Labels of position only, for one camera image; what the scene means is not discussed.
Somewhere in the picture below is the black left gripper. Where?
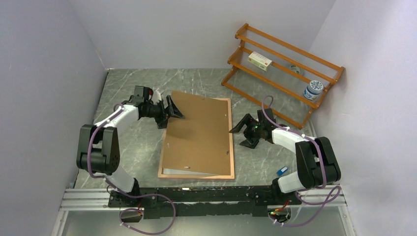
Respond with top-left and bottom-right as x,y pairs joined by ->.
144,95 -> 185,129

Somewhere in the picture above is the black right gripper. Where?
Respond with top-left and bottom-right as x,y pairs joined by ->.
229,114 -> 264,148

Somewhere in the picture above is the brown cardboard backing board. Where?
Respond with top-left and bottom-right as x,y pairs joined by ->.
163,91 -> 232,175

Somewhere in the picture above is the landscape photo print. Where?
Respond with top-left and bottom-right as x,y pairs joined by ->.
162,168 -> 213,176

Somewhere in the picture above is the pink wooden photo frame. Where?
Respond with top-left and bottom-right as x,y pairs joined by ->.
157,97 -> 236,180

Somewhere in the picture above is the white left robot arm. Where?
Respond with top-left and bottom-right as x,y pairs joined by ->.
76,86 -> 185,207

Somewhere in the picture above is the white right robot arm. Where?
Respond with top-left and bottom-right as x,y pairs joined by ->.
229,108 -> 341,204

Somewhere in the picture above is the small blue white object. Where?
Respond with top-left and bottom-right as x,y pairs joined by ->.
276,166 -> 288,177

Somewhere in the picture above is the orange wooden shelf rack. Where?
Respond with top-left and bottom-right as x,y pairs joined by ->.
221,24 -> 345,129

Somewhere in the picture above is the white green small box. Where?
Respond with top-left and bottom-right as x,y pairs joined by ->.
248,52 -> 272,71

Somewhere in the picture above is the blue white round jar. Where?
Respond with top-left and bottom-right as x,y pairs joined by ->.
303,80 -> 324,101

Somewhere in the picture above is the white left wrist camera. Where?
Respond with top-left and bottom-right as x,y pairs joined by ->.
143,87 -> 163,104

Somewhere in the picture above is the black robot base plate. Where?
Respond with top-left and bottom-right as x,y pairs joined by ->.
108,185 -> 301,219

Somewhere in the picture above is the aluminium rail frame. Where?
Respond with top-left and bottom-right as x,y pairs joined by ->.
51,120 -> 356,236

